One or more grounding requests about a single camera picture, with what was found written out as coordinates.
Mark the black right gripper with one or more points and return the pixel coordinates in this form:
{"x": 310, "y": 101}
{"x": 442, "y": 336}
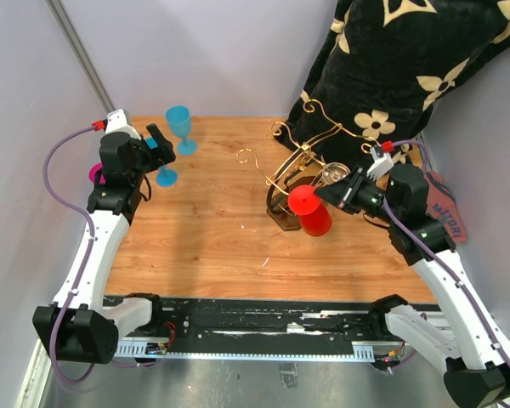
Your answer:
{"x": 359, "y": 179}

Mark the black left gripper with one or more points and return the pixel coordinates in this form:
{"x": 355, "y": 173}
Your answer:
{"x": 159, "y": 155}

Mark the clear wine glass front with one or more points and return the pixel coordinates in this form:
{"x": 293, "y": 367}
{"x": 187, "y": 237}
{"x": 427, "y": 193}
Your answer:
{"x": 333, "y": 172}

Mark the blue wine glass front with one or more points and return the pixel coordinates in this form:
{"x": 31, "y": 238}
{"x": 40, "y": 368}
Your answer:
{"x": 166, "y": 177}

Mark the blue wine glass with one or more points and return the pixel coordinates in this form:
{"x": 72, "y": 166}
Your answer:
{"x": 166, "y": 177}
{"x": 180, "y": 124}

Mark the red plastic wine glass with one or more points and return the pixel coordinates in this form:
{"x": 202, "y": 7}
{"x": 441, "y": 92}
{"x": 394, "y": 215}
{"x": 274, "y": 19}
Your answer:
{"x": 313, "y": 217}

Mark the gold wire wine glass rack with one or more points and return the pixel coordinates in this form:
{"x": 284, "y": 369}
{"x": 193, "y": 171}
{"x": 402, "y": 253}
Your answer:
{"x": 303, "y": 166}

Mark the magenta plastic wine glass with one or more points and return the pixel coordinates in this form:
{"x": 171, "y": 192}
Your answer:
{"x": 96, "y": 175}

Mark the maroon t-shirt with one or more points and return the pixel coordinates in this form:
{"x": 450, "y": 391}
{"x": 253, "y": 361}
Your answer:
{"x": 441, "y": 205}

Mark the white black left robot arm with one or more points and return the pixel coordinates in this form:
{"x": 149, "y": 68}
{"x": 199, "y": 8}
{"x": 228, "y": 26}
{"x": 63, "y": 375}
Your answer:
{"x": 75, "y": 327}

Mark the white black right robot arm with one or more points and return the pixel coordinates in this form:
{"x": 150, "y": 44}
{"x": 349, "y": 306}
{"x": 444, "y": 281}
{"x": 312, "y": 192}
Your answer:
{"x": 474, "y": 359}

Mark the black floral blanket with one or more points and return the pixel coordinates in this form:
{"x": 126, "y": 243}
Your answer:
{"x": 383, "y": 66}

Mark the aluminium corner profile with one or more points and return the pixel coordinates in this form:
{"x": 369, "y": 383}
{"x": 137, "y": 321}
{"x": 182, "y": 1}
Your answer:
{"x": 64, "y": 21}

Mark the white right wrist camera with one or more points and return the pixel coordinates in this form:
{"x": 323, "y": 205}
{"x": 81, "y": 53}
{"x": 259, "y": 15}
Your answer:
{"x": 382, "y": 163}

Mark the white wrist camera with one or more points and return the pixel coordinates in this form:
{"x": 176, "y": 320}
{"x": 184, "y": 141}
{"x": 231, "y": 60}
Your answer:
{"x": 382, "y": 163}
{"x": 116, "y": 121}

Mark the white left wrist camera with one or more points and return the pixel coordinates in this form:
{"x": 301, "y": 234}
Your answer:
{"x": 116, "y": 121}

